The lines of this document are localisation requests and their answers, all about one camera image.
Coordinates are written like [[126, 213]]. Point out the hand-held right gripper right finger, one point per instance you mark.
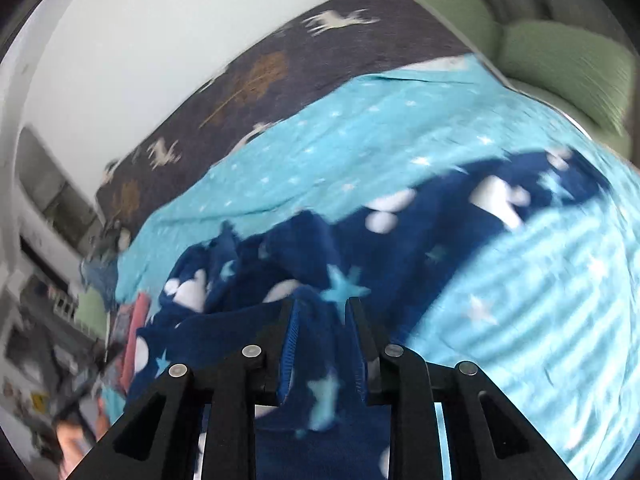
[[357, 350]]

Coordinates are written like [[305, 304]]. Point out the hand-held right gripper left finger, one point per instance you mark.
[[292, 350]]

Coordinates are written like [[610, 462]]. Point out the navy star fleece garment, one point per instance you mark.
[[300, 250]]

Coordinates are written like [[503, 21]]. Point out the blue denim clothes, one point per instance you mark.
[[100, 275]]

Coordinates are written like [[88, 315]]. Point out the person's left hand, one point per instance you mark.
[[72, 447]]

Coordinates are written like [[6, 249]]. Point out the yellow sign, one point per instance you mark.
[[40, 402]]

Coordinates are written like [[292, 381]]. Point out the small green cushion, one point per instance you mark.
[[91, 316]]

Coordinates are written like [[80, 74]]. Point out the coral printed cloth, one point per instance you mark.
[[136, 340]]

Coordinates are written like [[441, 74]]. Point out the dark cloth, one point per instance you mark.
[[114, 240]]

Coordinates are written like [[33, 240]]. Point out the light blue star blanket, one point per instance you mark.
[[350, 150]]

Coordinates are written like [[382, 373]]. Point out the window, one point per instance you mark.
[[55, 190]]

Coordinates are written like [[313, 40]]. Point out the dark grey deer-print bedsheet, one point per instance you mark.
[[300, 60]]

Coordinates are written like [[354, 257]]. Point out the green pillow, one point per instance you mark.
[[465, 20], [565, 65]]

